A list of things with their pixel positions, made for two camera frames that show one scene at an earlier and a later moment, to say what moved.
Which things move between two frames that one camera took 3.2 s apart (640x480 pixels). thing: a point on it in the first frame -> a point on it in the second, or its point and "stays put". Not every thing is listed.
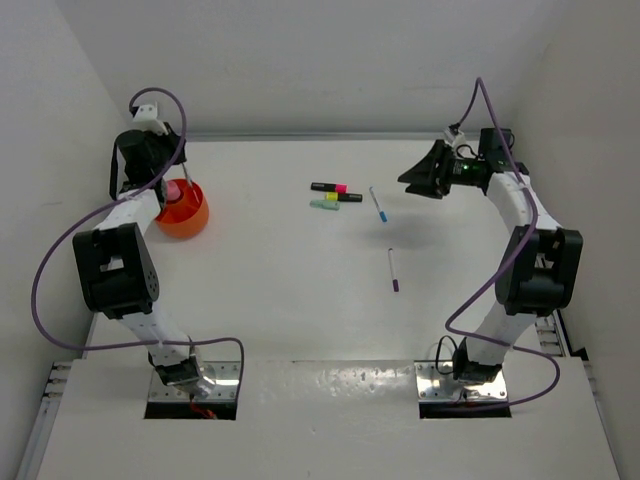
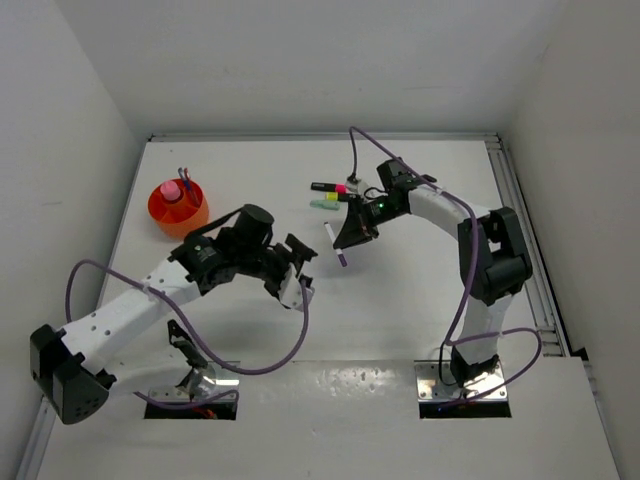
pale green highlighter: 324,204 stays put
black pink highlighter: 326,186 stays put
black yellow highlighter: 343,197 stays put
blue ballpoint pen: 190,182 -> 188,186
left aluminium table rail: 54,390 stays put
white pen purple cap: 395,282 -> 338,251
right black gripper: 427,179 -> 358,227
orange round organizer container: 186,216 stays put
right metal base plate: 435,382 stays put
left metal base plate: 224,387 stays put
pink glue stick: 173,190 stays put
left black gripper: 172,140 -> 288,256
